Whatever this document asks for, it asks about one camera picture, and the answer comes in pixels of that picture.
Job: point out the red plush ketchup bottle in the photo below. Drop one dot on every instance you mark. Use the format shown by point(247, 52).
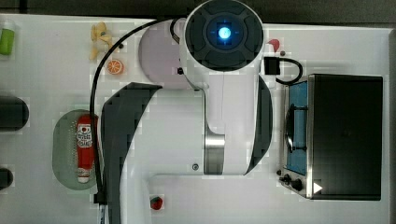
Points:
point(84, 148)

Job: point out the black round pan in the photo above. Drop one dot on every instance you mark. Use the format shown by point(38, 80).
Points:
point(14, 113)

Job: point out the green cylinder toy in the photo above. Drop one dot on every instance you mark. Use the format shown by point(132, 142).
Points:
point(7, 38)

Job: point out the green oval strainer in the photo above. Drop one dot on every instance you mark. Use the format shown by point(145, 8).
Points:
point(64, 152)

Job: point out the yellow plush banana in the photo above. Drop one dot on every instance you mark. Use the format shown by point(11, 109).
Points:
point(99, 37)

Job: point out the lilac round plate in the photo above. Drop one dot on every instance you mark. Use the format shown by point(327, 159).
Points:
point(158, 55)

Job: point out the dark olive cup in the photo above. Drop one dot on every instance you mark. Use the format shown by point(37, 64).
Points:
point(6, 178)

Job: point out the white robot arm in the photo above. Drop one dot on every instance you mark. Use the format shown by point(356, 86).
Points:
point(220, 125)

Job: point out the orange slice toy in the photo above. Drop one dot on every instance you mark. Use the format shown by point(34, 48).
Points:
point(115, 67)

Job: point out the black toaster oven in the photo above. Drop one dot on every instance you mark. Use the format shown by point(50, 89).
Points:
point(333, 138)

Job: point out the strawberry toy near cup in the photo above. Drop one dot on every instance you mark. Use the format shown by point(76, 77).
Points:
point(156, 203)

